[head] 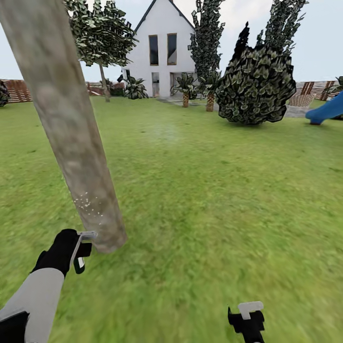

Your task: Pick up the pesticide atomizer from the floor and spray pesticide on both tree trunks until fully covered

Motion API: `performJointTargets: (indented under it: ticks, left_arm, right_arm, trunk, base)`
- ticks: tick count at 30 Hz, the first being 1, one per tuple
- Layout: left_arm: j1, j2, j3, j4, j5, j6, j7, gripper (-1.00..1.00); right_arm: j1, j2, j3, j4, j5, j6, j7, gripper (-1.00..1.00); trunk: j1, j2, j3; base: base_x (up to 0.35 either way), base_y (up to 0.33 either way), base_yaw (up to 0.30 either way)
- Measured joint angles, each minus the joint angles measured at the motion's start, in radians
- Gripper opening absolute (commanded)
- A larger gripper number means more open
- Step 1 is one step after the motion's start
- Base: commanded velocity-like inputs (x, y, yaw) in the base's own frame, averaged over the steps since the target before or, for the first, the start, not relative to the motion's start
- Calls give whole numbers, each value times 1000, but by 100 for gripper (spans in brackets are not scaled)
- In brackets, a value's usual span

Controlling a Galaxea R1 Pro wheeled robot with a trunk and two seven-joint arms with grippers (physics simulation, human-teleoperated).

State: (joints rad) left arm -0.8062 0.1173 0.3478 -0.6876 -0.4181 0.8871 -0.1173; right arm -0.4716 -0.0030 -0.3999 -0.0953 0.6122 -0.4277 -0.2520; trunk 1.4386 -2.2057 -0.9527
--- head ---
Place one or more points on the fixed window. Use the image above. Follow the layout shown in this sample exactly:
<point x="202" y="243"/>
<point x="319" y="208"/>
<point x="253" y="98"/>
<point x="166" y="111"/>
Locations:
<point x="155" y="84"/>

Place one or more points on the garden chair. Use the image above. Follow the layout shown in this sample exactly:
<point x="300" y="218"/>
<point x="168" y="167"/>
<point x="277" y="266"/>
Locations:
<point x="301" y="100"/>

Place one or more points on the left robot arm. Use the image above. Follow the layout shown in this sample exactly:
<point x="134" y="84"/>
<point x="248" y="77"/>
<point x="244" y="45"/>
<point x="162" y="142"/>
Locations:
<point x="29" y="315"/>

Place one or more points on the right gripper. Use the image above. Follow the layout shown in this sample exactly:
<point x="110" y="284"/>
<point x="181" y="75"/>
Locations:
<point x="241" y="325"/>

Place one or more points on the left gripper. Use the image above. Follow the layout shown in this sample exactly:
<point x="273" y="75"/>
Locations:
<point x="84" y="250"/>

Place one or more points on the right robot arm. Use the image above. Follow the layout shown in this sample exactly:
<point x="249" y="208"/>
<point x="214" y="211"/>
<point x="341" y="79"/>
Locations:
<point x="249" y="321"/>

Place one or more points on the pesticide atomizer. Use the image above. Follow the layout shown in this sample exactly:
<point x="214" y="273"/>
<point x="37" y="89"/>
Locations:
<point x="79" y="265"/>

